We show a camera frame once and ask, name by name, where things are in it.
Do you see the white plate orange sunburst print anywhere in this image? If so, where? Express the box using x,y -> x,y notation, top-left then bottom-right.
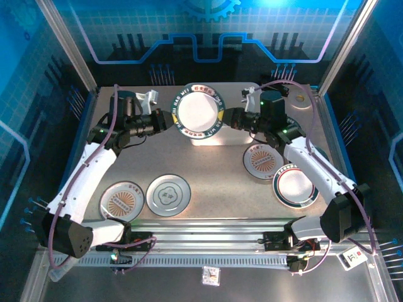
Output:
99,181 -> 145,222
242,142 -> 284,181

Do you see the white plate green red rim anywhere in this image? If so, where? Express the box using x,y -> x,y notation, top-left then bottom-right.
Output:
272,163 -> 319,208

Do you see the aluminium frame post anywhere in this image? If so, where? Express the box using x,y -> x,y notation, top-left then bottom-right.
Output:
317,0 -> 378,95
34,0 -> 99,95

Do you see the white plate green clover print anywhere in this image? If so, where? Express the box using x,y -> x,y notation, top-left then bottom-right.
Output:
145,174 -> 192,218

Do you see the white plate navy lettered rim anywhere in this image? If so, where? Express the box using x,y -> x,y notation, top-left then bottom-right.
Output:
169,82 -> 226,139

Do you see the white plastic bin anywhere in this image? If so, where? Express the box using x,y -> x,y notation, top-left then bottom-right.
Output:
184,81 -> 258,147

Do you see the white card red logo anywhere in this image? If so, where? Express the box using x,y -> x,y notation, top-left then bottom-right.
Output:
336,245 -> 368,272

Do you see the grey slotted cable duct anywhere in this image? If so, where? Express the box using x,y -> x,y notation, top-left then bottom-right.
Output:
72,253 -> 292,269

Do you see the aluminium frame rail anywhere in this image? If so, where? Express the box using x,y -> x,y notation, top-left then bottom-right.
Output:
39,218 -> 377,252

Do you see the small white round disc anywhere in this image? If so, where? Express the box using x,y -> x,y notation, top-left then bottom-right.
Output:
290,92 -> 312,110

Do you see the small controller board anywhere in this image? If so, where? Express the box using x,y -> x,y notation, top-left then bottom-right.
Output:
288,254 -> 308,275
109,248 -> 133,273

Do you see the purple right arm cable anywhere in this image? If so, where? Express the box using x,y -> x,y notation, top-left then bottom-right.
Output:
256,80 -> 377,275

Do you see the blue table side rail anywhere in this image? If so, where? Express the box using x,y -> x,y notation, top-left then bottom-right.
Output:
47,91 -> 97,229

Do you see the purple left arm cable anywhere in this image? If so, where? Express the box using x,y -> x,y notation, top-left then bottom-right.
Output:
47,83 -> 158,274

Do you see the clear plastic box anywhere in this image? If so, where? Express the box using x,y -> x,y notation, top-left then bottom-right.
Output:
48,257 -> 75,282

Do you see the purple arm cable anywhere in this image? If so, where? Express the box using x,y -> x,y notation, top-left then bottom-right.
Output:
47,83 -> 158,274
256,80 -> 377,275

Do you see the small white packet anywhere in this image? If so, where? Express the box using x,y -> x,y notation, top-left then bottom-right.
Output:
201,266 -> 221,287

